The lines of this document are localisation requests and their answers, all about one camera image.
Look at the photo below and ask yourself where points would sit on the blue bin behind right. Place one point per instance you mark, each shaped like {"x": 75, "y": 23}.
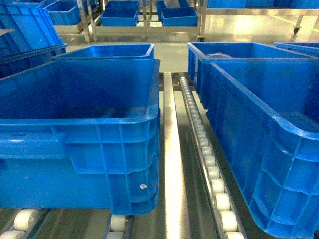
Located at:
{"x": 201, "y": 56}

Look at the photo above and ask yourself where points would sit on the blue bin behind left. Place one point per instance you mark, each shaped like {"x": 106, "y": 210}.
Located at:
{"x": 111, "y": 52}

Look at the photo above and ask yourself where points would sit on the blue target bin left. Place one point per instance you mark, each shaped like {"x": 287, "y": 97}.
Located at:
{"x": 81, "y": 134}

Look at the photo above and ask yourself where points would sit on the blue target bin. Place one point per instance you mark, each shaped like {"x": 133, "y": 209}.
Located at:
{"x": 266, "y": 119}
{"x": 81, "y": 134}

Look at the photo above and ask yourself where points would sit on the white roller conveyor track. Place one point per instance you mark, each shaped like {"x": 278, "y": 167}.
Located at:
{"x": 225, "y": 215}

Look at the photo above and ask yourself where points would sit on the blue target bin right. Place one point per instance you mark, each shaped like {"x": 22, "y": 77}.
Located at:
{"x": 266, "y": 119}

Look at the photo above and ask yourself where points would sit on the rear steel wheeled rack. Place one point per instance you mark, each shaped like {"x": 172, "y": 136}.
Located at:
{"x": 149, "y": 25}

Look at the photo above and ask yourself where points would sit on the tilted blue bin far left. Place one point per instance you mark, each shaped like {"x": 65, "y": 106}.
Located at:
{"x": 30, "y": 39}

